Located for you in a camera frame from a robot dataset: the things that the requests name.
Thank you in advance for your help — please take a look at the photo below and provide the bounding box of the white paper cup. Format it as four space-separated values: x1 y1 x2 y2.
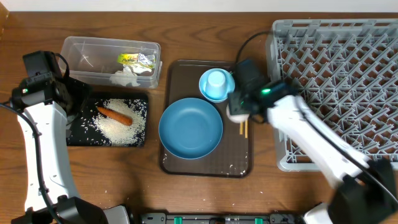
226 105 249 124

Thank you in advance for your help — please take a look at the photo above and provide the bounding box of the wooden chopstick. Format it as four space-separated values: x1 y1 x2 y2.
244 120 248 139
239 122 244 135

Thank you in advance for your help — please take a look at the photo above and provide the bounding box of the small light blue bowl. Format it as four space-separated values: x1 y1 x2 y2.
198 68 235 103

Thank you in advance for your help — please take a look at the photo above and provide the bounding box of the light blue plastic cup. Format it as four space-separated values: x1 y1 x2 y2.
205 70 226 99

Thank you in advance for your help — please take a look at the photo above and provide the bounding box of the orange carrot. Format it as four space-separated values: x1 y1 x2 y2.
97 107 133 126

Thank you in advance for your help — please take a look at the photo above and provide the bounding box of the white paper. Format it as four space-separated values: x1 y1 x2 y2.
123 65 152 77
109 71 140 87

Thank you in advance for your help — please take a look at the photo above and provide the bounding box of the large blue plate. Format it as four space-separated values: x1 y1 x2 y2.
159 98 223 159

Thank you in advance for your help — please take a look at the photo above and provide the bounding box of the pile of white rice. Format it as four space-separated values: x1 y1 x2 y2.
80 98 147 146

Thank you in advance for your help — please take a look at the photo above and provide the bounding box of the green and silver wrapper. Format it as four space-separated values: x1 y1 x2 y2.
117 53 156 68

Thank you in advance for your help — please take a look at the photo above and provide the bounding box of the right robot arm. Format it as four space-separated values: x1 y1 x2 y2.
228 81 397 223

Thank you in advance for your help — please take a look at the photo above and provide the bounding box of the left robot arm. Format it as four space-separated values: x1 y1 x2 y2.
7 74 130 223

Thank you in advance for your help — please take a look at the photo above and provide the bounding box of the grey dishwasher rack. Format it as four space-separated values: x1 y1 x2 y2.
266 19 397 167

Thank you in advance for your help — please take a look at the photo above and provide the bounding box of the black tray bin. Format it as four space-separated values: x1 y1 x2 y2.
66 91 149 147

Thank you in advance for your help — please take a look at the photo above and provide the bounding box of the dark brown serving tray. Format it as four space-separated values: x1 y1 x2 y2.
160 60 253 178

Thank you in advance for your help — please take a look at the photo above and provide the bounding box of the clear plastic bin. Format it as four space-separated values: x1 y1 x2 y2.
58 36 162 88

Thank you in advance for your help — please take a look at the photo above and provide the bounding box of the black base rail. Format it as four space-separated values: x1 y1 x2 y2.
136 213 305 224

